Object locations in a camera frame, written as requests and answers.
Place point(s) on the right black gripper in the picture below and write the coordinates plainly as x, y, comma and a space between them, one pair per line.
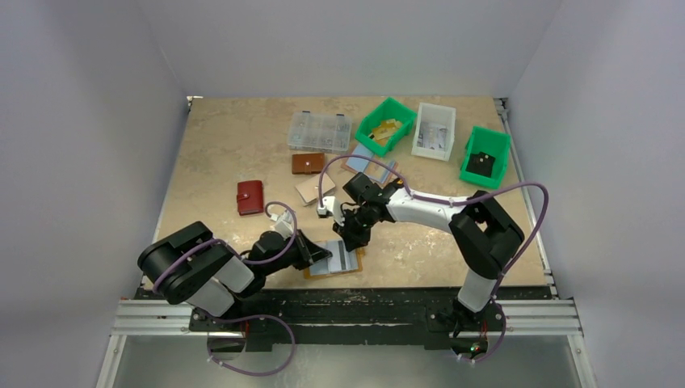
352, 232

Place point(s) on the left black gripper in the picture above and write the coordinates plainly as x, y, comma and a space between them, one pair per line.
304, 248

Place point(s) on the mustard yellow card holder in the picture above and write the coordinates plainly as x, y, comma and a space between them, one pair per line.
320, 269

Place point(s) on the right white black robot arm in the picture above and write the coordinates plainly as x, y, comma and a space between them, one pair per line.
485, 234

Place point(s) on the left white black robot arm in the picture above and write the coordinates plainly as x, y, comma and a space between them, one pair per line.
194, 267

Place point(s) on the beige card holder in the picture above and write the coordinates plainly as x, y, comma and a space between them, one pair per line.
308, 190

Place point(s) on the stack of loose cards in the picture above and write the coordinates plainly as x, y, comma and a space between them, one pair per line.
372, 170

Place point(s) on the red leather card holder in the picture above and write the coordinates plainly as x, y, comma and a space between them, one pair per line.
250, 199

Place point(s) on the brown leather card holder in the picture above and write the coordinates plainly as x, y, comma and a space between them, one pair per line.
308, 164

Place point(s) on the cards in green bin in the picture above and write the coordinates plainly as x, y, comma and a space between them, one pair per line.
386, 129

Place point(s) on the cards in white bin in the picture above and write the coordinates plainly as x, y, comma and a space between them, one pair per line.
432, 136

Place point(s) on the green bin with cards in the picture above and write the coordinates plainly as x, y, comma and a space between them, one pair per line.
389, 109

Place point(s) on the black card holder in bin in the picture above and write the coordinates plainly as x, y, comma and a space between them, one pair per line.
481, 164

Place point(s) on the clear plastic organizer box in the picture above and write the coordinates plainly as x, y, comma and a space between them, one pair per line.
330, 134

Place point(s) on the white plastic bin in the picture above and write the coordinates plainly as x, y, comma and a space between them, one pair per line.
437, 114

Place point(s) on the green bin right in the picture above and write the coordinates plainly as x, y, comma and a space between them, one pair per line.
494, 143

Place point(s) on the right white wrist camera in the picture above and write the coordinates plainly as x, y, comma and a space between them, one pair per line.
330, 206

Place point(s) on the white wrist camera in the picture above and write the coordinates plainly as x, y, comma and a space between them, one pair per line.
330, 206
284, 224

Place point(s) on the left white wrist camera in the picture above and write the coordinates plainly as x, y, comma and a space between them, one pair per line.
284, 224

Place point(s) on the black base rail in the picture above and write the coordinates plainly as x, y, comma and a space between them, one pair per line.
426, 317

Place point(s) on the aluminium frame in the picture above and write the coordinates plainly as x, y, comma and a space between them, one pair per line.
540, 317

